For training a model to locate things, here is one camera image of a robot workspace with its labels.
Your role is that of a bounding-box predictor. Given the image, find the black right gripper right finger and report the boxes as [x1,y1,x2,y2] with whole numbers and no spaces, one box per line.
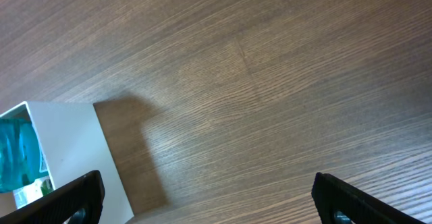
[311,172,424,224]

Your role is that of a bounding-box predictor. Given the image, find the white cardboard box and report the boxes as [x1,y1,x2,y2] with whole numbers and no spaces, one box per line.
[1,101,134,223]

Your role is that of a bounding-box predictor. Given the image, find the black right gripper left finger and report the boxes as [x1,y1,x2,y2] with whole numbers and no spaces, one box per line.
[1,170,105,224]

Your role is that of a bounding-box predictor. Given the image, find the blue Listerine mouthwash bottle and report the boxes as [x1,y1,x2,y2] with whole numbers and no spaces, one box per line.
[1,119,48,193]

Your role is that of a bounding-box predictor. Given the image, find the white green soap packet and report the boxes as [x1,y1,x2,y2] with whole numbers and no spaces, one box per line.
[13,177,54,209]

